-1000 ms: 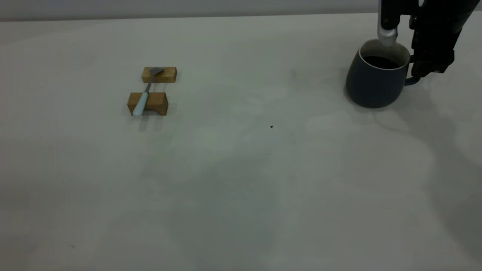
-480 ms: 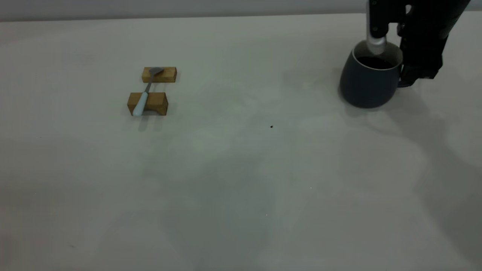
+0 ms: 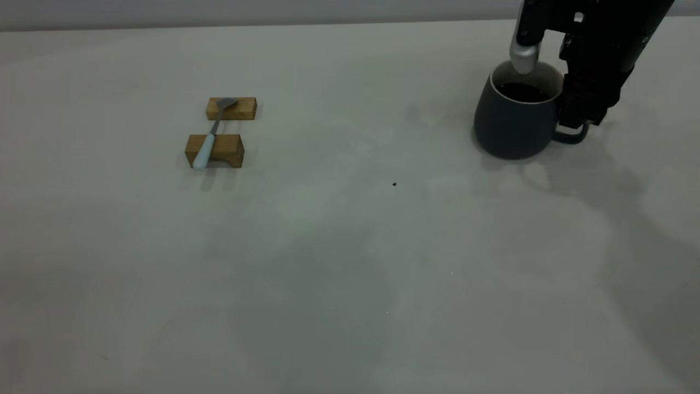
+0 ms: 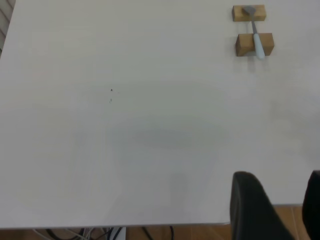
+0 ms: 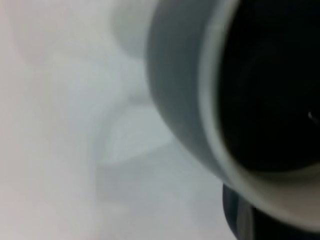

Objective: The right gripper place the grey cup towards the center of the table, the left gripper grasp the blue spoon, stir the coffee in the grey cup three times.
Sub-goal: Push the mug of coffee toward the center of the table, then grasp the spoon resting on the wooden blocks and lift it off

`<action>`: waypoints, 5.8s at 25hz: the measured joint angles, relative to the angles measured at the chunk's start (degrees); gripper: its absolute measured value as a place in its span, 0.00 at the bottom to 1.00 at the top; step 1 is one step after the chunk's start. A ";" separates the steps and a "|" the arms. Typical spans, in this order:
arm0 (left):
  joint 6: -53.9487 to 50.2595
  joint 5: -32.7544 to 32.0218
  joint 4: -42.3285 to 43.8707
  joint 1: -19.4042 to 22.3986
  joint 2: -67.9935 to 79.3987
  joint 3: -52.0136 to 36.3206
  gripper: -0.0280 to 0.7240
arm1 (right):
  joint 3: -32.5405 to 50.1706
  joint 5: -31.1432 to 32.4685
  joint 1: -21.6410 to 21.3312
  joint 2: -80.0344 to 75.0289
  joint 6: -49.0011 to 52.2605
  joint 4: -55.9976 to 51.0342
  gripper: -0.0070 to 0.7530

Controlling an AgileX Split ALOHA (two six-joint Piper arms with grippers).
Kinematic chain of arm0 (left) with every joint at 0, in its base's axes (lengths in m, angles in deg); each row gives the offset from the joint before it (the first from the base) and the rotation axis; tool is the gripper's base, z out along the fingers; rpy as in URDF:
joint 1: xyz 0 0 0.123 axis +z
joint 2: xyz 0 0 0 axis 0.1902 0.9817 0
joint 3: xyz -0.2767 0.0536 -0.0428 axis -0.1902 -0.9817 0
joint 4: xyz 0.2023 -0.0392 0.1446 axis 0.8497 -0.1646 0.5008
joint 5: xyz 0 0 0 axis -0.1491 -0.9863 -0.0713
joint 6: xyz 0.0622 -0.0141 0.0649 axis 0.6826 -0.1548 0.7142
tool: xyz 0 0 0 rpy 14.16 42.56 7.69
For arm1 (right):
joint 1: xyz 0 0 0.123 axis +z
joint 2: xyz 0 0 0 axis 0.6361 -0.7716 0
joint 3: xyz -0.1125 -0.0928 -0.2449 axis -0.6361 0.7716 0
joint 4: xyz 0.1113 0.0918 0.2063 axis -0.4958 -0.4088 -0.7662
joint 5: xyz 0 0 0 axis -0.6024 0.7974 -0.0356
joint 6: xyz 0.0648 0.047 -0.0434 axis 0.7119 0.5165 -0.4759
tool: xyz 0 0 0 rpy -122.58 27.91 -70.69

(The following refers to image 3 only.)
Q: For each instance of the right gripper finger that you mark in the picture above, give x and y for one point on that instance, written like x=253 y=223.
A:
x=526 y=52
x=588 y=98

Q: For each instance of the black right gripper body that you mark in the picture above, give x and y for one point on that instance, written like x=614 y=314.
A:
x=612 y=38

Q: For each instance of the dark grey ceramic mug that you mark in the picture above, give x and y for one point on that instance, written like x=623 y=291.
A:
x=508 y=126

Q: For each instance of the flat wooden block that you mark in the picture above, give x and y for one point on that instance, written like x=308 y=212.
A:
x=244 y=110

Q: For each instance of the notched wooden block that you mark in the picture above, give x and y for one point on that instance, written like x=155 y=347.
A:
x=229 y=148

